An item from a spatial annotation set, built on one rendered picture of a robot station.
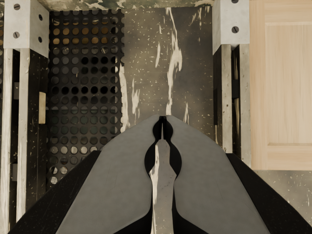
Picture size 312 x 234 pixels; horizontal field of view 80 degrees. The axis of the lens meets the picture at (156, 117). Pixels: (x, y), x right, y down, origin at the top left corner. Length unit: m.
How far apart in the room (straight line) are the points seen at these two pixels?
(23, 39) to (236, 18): 0.47
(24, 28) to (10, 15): 0.05
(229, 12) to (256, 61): 0.13
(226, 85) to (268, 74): 0.13
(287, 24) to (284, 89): 0.16
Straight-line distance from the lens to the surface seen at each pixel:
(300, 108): 0.56
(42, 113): 0.55
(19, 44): 0.55
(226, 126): 0.42
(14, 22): 0.58
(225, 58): 0.45
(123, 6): 0.56
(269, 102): 0.52
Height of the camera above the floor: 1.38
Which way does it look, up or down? 32 degrees down
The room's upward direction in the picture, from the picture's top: 178 degrees counter-clockwise
